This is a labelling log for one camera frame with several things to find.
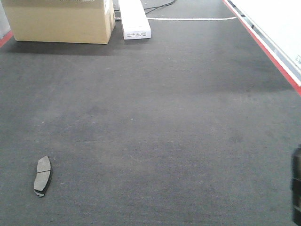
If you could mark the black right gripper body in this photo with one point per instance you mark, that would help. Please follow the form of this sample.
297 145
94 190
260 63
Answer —
296 185

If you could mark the brake pad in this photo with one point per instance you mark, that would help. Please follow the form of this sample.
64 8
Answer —
43 176

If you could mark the black conveyor mat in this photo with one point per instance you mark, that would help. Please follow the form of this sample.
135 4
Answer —
192 127

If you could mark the whiteboard panel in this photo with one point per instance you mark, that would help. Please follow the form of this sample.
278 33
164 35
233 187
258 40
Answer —
280 22

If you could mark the long white box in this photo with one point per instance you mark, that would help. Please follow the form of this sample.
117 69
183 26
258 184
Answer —
135 24

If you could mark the cardboard box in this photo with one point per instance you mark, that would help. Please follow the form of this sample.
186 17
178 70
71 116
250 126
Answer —
67 21

